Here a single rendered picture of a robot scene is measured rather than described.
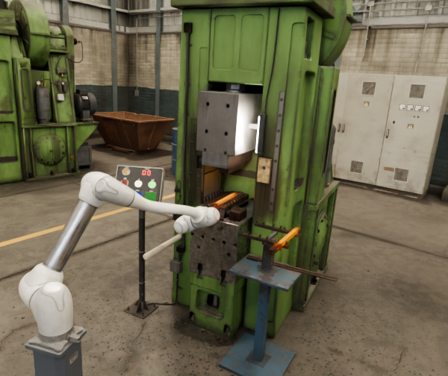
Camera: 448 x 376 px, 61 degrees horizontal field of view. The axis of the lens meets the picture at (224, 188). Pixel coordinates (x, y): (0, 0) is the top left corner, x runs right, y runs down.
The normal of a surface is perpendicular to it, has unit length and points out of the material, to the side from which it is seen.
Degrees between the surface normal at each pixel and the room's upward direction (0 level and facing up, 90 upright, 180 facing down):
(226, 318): 89
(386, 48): 90
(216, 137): 90
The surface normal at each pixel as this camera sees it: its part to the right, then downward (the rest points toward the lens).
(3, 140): 0.72, 0.23
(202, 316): -0.46, 0.21
